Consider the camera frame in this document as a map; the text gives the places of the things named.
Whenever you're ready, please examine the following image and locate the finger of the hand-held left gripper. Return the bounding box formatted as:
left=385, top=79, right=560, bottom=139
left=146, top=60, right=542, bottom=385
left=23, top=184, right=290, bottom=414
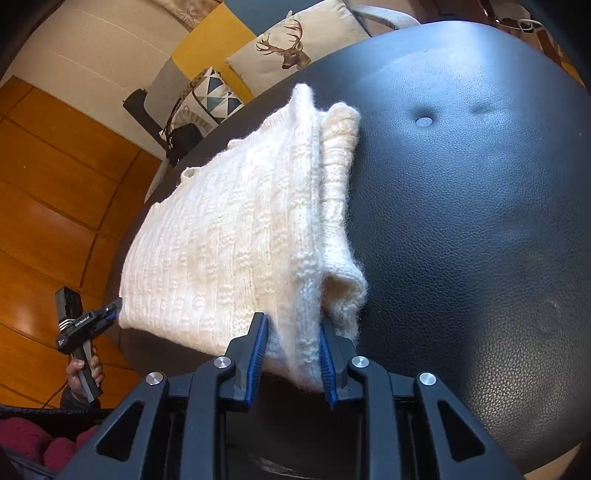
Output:
left=95, top=302, right=122, bottom=326

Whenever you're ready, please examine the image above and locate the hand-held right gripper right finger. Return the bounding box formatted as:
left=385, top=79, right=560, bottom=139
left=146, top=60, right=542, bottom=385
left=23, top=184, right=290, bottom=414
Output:
left=320, top=318, right=525, bottom=480

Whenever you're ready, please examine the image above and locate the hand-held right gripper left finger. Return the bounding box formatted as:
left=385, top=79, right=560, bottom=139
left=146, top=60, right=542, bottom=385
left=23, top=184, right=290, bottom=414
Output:
left=60, top=312, right=270, bottom=480

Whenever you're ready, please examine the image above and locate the white knit sweater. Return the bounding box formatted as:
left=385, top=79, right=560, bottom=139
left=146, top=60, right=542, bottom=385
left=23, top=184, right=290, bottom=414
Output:
left=119, top=83, right=369, bottom=393

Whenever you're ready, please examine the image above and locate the person's left forearm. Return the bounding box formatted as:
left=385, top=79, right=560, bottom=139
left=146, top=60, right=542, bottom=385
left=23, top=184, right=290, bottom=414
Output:
left=60, top=388, right=100, bottom=409

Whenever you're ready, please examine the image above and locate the person's left hand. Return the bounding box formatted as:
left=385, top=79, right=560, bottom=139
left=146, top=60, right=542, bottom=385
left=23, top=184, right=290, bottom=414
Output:
left=66, top=353, right=106, bottom=393

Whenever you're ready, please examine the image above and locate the black handbag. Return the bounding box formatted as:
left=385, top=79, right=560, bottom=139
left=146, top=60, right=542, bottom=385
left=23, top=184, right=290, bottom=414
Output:
left=161, top=122, right=206, bottom=169

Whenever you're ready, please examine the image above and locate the triangle pattern pillow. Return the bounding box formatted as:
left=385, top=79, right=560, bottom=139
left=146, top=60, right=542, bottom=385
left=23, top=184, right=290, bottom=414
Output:
left=178, top=67, right=245, bottom=127

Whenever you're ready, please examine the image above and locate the grey yellow blue sofa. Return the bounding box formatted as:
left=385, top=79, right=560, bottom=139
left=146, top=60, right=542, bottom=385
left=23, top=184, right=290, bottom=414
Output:
left=145, top=0, right=423, bottom=204

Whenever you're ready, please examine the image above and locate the deer print pillow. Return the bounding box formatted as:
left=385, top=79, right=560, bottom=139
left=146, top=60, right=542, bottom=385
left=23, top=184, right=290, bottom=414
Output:
left=225, top=0, right=370, bottom=71

